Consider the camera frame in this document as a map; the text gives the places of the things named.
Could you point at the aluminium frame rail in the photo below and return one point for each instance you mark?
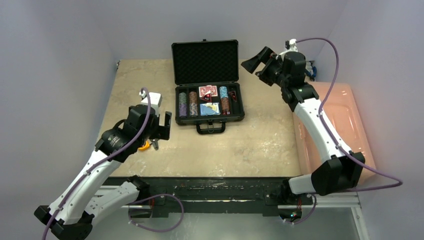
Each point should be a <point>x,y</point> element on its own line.
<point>334,198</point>

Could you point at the red triangular dealer button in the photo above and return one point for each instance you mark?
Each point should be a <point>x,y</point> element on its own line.
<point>207,97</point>

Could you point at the purple chip stack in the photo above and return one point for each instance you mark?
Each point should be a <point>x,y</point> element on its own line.
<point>183,112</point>

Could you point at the black multitool pliers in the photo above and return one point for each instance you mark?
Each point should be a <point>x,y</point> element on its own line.
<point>154,144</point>

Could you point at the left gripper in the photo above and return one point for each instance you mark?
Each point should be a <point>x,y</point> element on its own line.
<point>162,131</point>

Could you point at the grey chip stack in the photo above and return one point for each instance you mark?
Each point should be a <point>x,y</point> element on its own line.
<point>182,98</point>

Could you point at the mixed colour chip stack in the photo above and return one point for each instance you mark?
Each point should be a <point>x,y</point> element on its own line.
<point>193,110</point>

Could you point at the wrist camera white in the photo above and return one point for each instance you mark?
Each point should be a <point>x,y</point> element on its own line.
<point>290,46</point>
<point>155,100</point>

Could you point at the brown chip roll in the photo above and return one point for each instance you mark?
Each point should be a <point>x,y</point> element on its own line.
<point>193,99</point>

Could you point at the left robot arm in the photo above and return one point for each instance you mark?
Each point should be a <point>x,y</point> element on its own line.
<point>74,213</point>

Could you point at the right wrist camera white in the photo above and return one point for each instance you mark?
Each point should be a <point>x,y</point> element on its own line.
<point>290,46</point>

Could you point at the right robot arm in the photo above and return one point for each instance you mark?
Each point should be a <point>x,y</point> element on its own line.
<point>340,167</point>

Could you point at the light blue chip stack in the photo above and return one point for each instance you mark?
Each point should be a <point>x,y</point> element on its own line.
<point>223,92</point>

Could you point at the black poker set case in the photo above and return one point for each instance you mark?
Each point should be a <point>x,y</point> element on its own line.
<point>206,75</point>

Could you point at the yellow tape measure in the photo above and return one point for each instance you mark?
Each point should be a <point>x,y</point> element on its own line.
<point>144,147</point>

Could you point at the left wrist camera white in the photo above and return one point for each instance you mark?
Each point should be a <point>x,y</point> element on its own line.
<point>155,100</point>

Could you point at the brown red chip stack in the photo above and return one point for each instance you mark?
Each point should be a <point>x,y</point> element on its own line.
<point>225,105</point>

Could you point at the blue playing card deck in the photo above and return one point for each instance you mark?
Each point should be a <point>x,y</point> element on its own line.
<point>209,109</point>

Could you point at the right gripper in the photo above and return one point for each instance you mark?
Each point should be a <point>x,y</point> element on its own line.
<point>267,67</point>

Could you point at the blue handled pliers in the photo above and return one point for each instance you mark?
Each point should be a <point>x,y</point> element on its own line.
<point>310,70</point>

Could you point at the red playing card deck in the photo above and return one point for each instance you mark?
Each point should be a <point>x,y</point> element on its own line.
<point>208,89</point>

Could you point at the white triangular dealer button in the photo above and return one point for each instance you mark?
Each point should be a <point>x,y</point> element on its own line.
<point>233,95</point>

